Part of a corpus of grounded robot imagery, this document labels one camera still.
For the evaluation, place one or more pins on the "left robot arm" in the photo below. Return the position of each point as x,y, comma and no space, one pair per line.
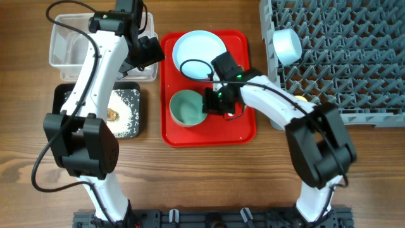
78,135

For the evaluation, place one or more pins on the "grey dishwasher rack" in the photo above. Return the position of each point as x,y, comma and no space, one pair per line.
352,56

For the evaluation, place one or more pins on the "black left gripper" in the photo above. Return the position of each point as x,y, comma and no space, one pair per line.
153,52

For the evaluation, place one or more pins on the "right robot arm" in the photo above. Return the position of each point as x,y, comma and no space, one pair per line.
320,147

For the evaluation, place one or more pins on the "clear plastic bin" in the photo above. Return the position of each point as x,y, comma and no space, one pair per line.
68,48

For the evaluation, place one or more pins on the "white rice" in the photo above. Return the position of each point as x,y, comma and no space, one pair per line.
96,103

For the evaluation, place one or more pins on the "light blue plate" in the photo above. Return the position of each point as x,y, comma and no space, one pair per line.
194,51

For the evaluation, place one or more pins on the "red plastic tray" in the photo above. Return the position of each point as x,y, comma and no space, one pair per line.
215,130

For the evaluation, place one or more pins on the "black square bin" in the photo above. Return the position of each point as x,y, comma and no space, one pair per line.
125,99

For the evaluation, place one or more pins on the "light blue rice bowl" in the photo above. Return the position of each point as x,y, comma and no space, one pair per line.
287,46

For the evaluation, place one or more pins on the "yellow plastic cup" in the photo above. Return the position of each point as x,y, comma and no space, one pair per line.
302,98

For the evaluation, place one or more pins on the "mint green bowl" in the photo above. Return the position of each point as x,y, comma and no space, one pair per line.
186,108

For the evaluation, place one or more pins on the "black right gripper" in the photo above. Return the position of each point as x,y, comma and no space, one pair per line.
209,106

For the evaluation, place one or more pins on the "brown mushroom piece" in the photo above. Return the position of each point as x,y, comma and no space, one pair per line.
112,115

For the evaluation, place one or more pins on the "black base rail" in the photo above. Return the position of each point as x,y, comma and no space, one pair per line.
274,217

